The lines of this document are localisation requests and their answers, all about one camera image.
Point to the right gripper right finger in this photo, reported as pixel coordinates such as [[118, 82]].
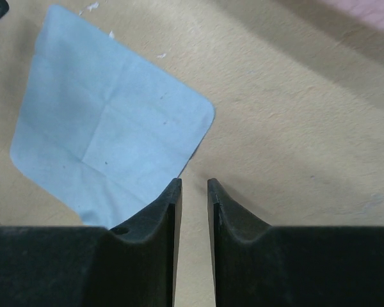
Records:
[[257, 264]]

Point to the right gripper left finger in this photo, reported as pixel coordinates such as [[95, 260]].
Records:
[[132, 264]]

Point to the blue tape patch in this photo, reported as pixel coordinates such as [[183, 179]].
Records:
[[101, 128]]

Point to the pink glasses case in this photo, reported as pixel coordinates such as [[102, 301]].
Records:
[[370, 12]]

